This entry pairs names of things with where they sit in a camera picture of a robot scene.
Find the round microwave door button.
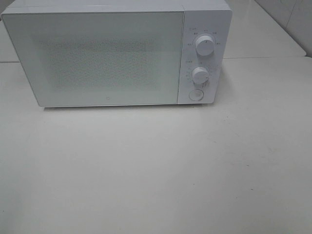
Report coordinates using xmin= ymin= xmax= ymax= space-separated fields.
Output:
xmin=189 ymin=89 xmax=204 ymax=101

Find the white microwave knob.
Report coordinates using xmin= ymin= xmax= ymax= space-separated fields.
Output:
xmin=195 ymin=34 xmax=215 ymax=56
xmin=191 ymin=67 xmax=210 ymax=85

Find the white microwave door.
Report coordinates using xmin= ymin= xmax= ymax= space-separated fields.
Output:
xmin=3 ymin=12 xmax=184 ymax=107

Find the white microwave oven body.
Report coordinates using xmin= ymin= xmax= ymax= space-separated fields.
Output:
xmin=1 ymin=0 xmax=232 ymax=106

